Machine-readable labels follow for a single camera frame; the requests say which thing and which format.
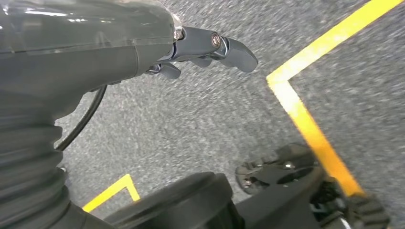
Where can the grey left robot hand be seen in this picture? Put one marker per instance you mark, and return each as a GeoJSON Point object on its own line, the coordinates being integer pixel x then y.
{"type": "Point", "coordinates": [79, 57]}

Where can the black robot leg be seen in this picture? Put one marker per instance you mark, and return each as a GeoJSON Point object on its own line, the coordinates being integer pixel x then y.
{"type": "Point", "coordinates": [177, 205]}

